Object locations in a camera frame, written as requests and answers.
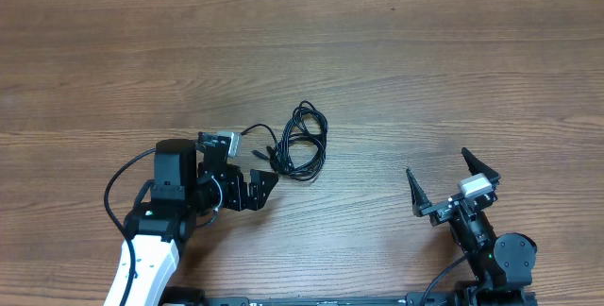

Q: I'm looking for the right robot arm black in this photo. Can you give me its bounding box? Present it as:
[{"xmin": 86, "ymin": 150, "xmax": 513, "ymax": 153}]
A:
[{"xmin": 406, "ymin": 147, "xmax": 538, "ymax": 305}]

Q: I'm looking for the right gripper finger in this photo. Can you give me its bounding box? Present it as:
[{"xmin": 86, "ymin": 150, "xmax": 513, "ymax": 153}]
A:
[
  {"xmin": 461, "ymin": 147, "xmax": 500, "ymax": 186},
  {"xmin": 406, "ymin": 167, "xmax": 432, "ymax": 216}
]

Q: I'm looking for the thick black cable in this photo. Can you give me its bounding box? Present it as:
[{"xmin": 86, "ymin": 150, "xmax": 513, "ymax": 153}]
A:
[{"xmin": 266, "ymin": 100, "xmax": 329, "ymax": 183}]

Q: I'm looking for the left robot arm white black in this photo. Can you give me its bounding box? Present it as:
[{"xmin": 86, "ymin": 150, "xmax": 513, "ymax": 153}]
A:
[{"xmin": 105, "ymin": 132, "xmax": 278, "ymax": 306}]

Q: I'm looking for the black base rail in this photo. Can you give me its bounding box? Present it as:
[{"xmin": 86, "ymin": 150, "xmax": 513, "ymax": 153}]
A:
[{"xmin": 159, "ymin": 286, "xmax": 539, "ymax": 306}]

